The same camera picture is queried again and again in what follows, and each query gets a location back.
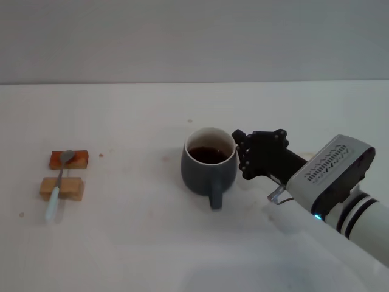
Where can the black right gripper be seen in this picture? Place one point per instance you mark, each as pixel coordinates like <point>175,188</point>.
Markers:
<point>287,164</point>

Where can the grey ceramic cup with coffee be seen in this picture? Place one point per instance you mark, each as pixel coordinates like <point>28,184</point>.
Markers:
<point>200,179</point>

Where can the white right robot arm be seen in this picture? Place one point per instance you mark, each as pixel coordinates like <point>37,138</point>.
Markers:
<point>370,225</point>

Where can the orange-brown wooden block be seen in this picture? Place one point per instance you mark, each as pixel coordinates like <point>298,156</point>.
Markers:
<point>80,161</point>

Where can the light wooden block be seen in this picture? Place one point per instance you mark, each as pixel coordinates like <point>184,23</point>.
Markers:
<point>71,187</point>

